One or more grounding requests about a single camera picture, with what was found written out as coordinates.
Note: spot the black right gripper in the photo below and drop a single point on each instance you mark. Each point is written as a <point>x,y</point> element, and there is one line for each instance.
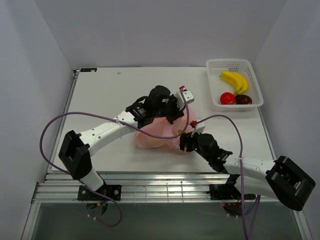
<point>186,138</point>

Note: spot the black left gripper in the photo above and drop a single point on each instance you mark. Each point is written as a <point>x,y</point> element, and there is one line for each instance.
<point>177,113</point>

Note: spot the pink plastic bag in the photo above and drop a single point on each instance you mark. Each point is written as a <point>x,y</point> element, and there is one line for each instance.
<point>161,127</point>

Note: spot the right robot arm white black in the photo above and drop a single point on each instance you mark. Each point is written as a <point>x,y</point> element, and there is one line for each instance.
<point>281,179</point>

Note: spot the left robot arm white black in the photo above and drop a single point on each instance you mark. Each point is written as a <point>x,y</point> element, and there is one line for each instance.
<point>78,148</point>

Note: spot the yellow fake banana bunch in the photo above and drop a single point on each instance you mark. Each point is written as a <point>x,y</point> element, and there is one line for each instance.
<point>236,80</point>

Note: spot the white plastic basket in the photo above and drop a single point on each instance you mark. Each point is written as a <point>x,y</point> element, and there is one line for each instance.
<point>217,86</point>

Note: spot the dark label on table corner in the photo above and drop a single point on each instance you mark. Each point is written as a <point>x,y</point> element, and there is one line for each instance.
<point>88,70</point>

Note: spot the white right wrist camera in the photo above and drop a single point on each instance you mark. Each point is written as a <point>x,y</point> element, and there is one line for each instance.
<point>198,126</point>

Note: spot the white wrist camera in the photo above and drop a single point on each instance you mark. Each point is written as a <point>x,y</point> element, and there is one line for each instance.
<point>198,126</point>
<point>184,97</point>

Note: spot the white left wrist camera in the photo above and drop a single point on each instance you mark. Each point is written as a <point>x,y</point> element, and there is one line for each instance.
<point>184,97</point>

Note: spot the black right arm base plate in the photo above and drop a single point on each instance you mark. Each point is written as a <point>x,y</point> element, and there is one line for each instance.
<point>223,192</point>

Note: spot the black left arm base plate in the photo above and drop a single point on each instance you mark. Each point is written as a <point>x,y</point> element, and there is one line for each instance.
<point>111,191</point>

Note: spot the aluminium table edge rail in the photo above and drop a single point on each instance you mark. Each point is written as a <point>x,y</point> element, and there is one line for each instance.
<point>136,187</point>

